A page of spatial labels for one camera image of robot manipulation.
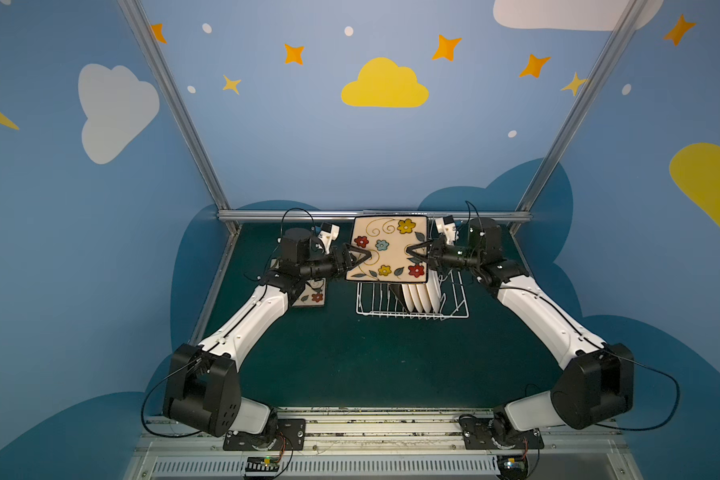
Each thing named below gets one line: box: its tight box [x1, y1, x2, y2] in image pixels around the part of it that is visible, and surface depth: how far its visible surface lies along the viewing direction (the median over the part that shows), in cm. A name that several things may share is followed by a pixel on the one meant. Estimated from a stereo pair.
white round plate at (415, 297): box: [407, 283, 423, 313], surface depth 88 cm
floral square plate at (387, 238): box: [346, 215, 428, 283], surface depth 79 cm
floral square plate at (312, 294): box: [292, 278, 326, 307], surface depth 100 cm
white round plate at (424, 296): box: [415, 284, 432, 313], surface depth 88 cm
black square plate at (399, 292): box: [389, 284, 410, 313], surface depth 87 cm
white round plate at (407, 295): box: [401, 283, 414, 312], surface depth 88 cm
